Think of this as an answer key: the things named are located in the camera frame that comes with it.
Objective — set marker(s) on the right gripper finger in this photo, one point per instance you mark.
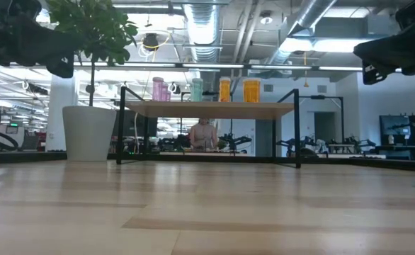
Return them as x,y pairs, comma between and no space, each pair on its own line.
391,51
372,74

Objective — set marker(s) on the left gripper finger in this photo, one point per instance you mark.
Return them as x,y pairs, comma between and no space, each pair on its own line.
62,65
48,42

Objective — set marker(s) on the pink medicine bottle white cap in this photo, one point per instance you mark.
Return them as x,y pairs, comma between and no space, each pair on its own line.
169,95
165,93
157,88

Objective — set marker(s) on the large orange medicine bottle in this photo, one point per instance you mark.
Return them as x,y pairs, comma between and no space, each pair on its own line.
251,91

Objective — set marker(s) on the green medicine bottle white cap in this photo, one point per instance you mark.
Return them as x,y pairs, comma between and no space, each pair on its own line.
197,90

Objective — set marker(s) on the small orange medicine bottle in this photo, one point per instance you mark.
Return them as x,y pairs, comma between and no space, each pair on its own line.
224,90

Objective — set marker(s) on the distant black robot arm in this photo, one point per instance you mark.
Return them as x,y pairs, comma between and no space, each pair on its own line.
236,140

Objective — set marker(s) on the green plant in white pot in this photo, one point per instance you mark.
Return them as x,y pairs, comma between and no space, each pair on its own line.
87,134

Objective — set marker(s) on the black ceiling device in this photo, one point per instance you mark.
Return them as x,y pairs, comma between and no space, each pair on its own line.
151,40

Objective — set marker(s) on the black wall display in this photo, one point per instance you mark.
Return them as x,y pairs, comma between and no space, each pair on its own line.
395,129

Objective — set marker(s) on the wooden shelf black frame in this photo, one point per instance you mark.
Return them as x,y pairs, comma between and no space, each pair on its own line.
211,110

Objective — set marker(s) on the black metal table frame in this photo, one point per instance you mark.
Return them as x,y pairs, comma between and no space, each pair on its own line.
193,158

